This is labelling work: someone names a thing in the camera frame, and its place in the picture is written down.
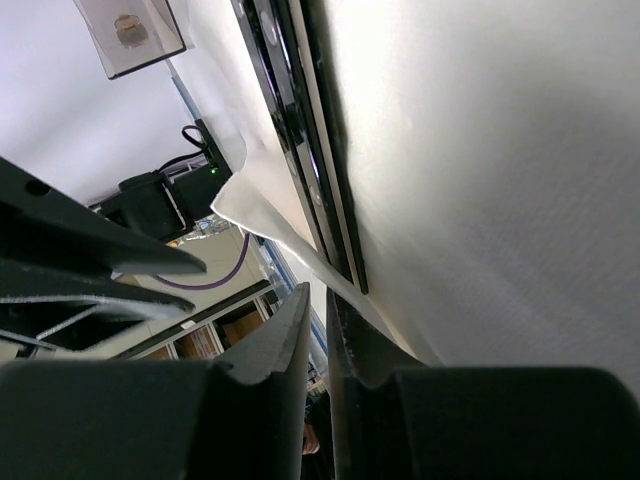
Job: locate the small beige object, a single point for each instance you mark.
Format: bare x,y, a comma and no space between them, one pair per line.
131,33

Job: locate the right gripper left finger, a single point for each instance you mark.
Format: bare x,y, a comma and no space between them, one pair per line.
237,416

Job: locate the black handled steel fork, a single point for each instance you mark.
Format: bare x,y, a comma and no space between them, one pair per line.
267,31

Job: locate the clear smoky plastic box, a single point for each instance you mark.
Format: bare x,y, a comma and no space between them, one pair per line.
165,38

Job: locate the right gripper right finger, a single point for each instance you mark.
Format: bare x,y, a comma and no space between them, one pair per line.
394,417

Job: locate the white paper napkin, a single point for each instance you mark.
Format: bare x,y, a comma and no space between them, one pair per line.
492,152

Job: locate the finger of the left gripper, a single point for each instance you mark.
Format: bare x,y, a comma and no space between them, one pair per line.
53,309
83,232

